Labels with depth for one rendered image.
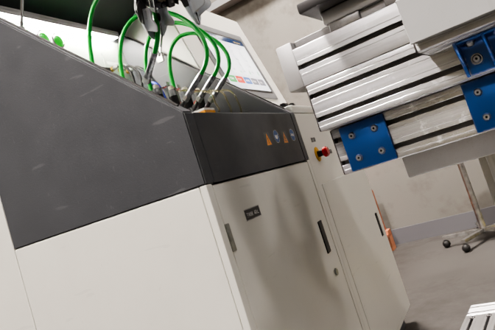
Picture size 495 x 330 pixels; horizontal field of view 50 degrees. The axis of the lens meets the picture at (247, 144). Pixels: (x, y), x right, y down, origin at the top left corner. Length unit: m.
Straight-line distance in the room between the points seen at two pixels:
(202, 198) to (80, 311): 0.44
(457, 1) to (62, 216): 0.97
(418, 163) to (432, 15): 0.36
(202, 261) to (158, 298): 0.15
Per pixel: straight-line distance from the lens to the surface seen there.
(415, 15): 0.82
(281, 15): 4.69
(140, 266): 1.23
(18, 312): 1.52
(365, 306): 1.87
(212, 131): 1.20
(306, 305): 1.42
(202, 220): 1.12
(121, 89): 1.21
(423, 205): 4.32
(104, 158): 1.24
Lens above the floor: 0.75
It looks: 5 degrees up
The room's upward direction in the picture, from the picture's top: 18 degrees counter-clockwise
